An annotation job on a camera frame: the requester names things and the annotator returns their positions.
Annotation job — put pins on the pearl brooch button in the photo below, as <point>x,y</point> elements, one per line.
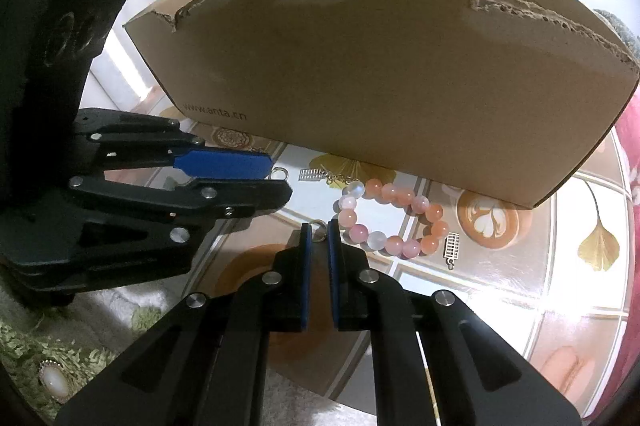
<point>51,380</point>

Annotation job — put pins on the brown cardboard box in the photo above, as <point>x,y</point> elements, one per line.
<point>375,80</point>

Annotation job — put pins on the silver abacus charm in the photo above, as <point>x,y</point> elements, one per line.
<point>452,247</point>

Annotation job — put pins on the grey fluffy blanket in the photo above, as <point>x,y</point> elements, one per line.
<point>620,35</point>

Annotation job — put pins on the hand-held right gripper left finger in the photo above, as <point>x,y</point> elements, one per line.
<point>306,276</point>

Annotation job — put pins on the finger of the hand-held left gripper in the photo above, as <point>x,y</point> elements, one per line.
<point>220,163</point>
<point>250,196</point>

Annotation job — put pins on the pink floral blanket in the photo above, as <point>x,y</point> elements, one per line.
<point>631,165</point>

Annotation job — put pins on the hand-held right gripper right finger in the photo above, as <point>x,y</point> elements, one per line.
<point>336,276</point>

